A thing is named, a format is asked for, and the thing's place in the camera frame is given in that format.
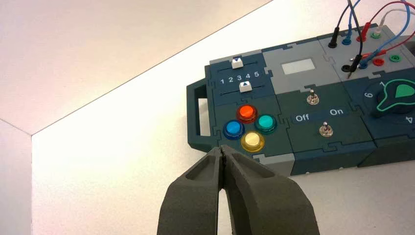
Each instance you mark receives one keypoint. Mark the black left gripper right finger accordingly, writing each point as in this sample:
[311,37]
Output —
[269,204]

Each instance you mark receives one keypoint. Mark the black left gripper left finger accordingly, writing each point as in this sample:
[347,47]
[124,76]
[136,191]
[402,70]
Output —
[191,198]

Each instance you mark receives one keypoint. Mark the dark teal grey control box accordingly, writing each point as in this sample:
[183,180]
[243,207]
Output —
[301,136]

